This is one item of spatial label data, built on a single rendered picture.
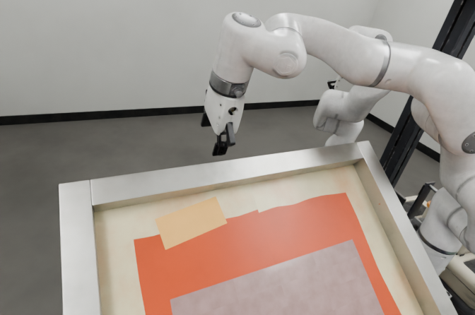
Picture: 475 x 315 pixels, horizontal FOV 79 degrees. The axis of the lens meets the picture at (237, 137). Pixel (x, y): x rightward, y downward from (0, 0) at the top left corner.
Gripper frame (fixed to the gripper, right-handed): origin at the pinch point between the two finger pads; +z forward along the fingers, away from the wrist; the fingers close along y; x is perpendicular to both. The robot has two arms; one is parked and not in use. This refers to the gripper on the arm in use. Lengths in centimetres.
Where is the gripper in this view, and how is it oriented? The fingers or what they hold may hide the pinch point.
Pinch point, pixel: (213, 136)
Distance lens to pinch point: 67.6
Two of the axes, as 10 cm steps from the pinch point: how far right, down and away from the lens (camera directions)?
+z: -2.5, 6.8, 6.9
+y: -3.5, -7.3, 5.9
